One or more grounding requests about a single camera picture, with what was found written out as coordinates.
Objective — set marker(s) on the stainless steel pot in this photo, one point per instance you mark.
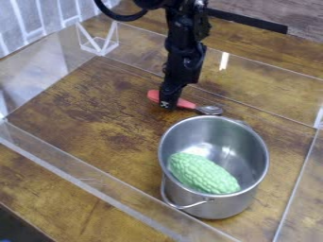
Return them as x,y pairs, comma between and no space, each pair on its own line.
214,160

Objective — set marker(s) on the orange handled metal spoon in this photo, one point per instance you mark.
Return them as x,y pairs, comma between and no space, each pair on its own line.
185,104

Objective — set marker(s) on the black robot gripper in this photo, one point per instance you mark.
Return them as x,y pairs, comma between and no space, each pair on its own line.
185,61

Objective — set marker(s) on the black wall strip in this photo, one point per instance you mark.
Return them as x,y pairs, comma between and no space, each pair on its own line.
249,21

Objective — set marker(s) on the green bitter melon toy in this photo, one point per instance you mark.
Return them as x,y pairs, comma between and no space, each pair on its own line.
202,175

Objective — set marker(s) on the clear acrylic corner bracket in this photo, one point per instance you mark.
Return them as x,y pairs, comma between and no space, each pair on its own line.
99,45

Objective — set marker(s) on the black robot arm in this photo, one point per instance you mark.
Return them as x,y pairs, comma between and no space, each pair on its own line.
189,28

